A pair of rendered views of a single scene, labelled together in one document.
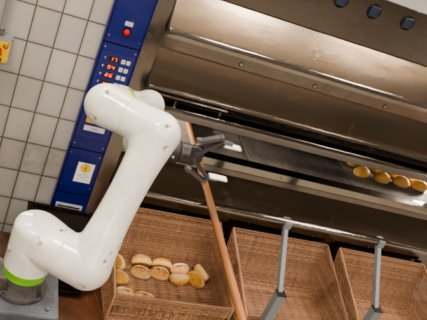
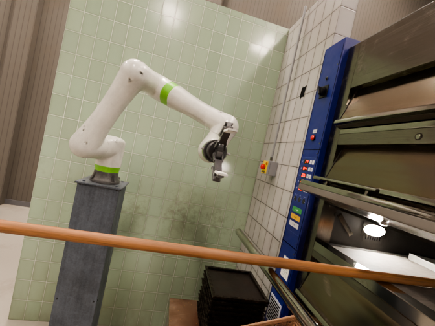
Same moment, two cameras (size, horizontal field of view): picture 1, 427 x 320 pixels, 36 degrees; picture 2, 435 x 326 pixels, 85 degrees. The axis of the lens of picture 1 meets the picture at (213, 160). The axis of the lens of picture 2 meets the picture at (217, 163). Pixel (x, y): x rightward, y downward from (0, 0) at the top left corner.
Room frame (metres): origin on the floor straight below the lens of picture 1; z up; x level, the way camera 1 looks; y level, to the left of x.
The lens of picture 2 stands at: (2.23, -0.77, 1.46)
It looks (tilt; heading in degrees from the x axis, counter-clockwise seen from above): 2 degrees down; 101
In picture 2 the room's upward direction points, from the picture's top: 12 degrees clockwise
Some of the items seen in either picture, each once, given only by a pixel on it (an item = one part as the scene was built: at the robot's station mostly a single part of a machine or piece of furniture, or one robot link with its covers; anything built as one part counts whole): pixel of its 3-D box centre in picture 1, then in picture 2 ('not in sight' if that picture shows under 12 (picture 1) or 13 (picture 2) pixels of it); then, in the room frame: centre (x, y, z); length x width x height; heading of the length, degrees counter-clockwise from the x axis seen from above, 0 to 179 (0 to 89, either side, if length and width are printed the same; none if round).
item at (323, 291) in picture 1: (284, 287); not in sight; (2.62, -0.56, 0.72); 0.56 x 0.49 x 0.28; 114
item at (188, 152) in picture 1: (190, 153); (217, 151); (2.05, 0.08, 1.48); 0.09 x 0.07 x 0.08; 112
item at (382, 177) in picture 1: (373, 152); not in sight; (3.49, -0.81, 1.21); 0.61 x 0.48 x 0.06; 22
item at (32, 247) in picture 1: (37, 247); (108, 152); (1.41, 0.35, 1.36); 0.16 x 0.13 x 0.19; 82
